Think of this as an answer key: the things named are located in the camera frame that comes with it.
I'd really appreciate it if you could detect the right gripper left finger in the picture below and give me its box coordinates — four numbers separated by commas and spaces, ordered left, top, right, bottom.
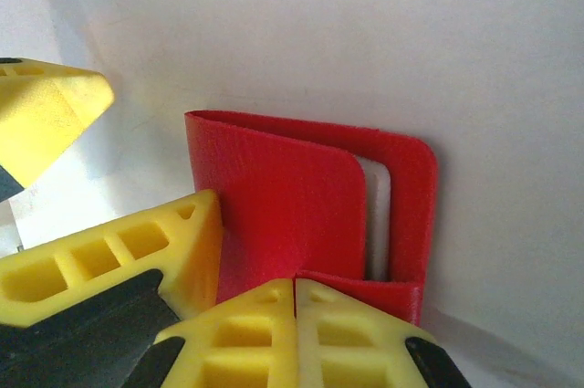
122, 277, 298, 388

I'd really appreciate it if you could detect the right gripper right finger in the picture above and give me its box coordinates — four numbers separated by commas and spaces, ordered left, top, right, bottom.
295, 276, 474, 388

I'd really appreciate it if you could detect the white table cover sheet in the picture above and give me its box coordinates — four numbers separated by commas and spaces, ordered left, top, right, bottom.
0, 0, 584, 388

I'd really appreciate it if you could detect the red card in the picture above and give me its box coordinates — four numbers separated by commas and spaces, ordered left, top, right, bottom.
183, 109, 440, 330

